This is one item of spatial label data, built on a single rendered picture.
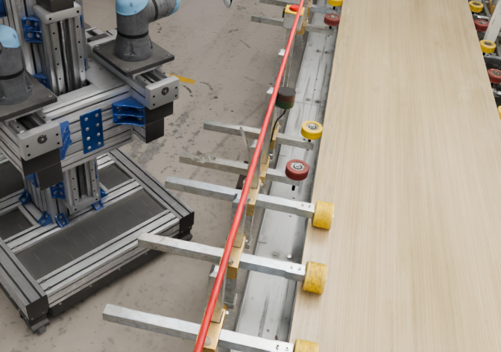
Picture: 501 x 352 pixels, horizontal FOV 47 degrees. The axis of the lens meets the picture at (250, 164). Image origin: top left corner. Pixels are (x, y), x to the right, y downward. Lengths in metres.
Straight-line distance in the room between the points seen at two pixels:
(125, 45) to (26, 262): 1.02
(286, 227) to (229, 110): 1.77
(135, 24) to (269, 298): 1.07
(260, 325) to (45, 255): 1.12
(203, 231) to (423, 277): 1.48
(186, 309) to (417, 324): 1.29
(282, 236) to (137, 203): 0.92
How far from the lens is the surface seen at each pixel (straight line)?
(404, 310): 1.65
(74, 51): 2.20
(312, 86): 2.98
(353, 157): 2.07
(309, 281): 1.55
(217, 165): 2.02
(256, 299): 1.92
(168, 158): 3.38
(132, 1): 2.14
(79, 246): 2.63
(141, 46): 2.20
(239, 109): 3.83
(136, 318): 1.45
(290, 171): 1.95
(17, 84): 2.00
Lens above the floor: 2.14
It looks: 39 degrees down
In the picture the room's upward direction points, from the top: 7 degrees clockwise
